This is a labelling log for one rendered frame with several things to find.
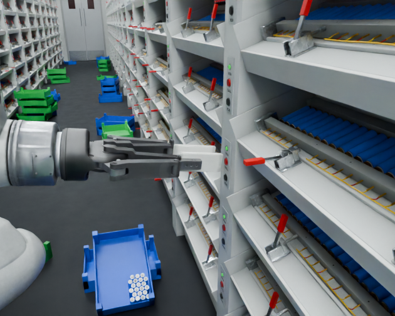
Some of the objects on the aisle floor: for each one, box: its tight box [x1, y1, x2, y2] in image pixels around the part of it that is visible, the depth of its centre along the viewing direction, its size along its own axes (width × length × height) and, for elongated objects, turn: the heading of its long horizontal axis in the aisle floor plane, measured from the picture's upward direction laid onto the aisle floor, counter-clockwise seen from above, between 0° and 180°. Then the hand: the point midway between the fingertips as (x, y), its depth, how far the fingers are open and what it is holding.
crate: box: [92, 224, 155, 316], centre depth 129 cm, size 30×20×8 cm
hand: (197, 158), depth 54 cm, fingers open, 3 cm apart
